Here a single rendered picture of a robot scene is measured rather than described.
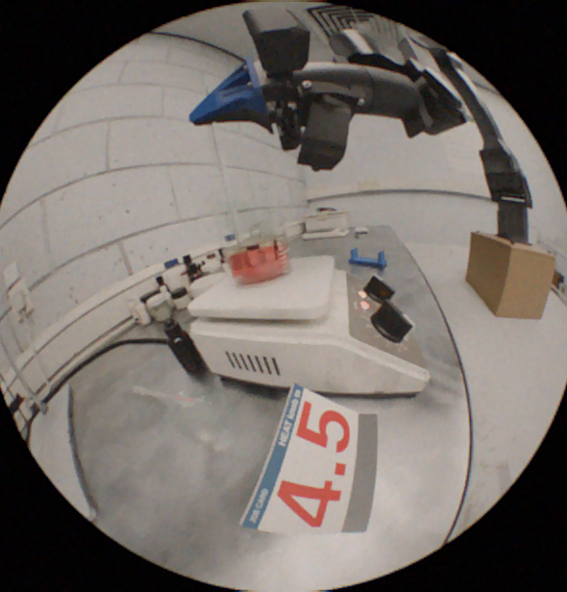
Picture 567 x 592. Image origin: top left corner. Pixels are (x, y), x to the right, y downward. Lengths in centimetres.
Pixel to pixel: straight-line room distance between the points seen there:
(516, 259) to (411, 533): 30
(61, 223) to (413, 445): 72
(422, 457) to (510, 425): 10
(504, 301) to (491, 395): 15
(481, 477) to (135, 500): 25
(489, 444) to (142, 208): 78
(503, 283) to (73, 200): 89
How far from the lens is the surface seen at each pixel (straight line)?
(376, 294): 19
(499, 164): 36
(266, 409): 16
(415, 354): 15
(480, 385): 21
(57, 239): 61
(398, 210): 156
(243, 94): 17
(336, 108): 15
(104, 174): 67
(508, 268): 31
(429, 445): 16
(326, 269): 15
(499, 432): 20
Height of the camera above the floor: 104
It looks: 25 degrees down
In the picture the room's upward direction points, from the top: 12 degrees counter-clockwise
